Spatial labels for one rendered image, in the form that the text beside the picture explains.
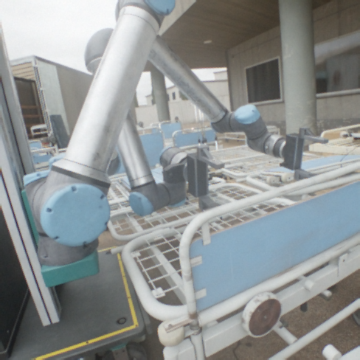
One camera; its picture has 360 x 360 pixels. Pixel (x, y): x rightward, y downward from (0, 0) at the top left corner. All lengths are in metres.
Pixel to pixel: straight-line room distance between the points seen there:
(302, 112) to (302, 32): 1.48
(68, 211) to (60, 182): 0.07
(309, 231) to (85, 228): 0.62
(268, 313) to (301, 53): 5.19
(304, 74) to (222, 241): 5.10
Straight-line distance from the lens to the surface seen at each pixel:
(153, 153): 2.59
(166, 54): 0.95
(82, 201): 0.59
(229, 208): 0.58
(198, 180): 0.76
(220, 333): 0.74
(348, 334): 1.42
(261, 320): 0.74
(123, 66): 0.68
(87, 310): 1.13
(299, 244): 0.82
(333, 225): 0.92
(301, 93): 5.53
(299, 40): 5.64
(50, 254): 0.83
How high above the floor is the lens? 0.99
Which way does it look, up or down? 14 degrees down
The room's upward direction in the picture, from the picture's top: 8 degrees counter-clockwise
